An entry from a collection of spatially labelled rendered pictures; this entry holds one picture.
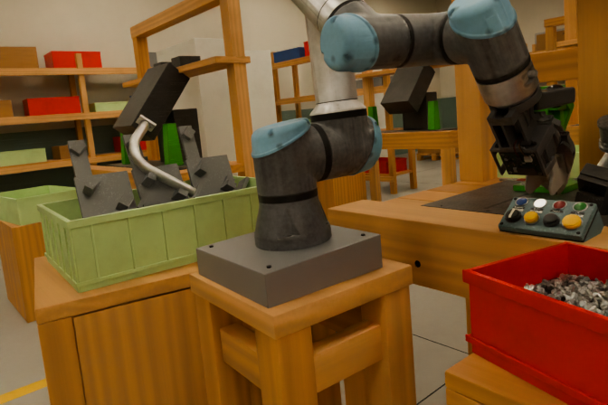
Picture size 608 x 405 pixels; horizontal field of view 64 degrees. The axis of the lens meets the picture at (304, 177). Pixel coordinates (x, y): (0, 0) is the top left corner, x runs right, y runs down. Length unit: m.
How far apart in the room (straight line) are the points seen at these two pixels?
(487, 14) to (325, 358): 0.60
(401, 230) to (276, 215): 0.35
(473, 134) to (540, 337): 1.11
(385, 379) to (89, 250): 0.72
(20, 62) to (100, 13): 1.57
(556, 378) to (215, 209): 0.94
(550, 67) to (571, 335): 1.15
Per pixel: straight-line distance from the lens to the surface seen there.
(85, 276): 1.26
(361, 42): 0.65
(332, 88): 0.97
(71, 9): 7.95
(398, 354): 1.01
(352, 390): 1.47
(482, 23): 0.67
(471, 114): 1.70
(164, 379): 1.34
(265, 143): 0.89
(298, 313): 0.81
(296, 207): 0.90
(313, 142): 0.91
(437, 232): 1.08
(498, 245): 1.00
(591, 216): 0.97
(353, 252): 0.90
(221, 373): 1.07
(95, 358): 1.28
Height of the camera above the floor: 1.15
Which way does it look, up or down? 7 degrees down
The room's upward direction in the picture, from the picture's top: 5 degrees counter-clockwise
